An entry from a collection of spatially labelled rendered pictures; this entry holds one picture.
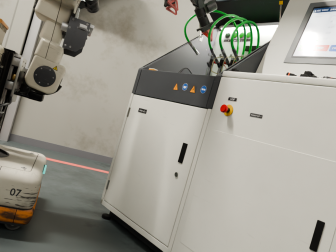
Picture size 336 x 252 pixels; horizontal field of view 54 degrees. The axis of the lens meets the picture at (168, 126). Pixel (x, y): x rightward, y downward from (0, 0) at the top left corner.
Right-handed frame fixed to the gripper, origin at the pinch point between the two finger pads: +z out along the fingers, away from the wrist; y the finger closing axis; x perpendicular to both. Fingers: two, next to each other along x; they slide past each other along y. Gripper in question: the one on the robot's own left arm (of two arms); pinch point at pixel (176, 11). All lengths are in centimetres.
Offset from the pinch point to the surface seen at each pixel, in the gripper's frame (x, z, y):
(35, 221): 125, 72, -1
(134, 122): 54, 48, 12
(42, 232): 121, 78, -11
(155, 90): 36, 39, -2
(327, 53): -27, 71, -57
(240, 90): 14, 67, -50
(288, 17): -37, 43, -36
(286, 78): 3, 73, -68
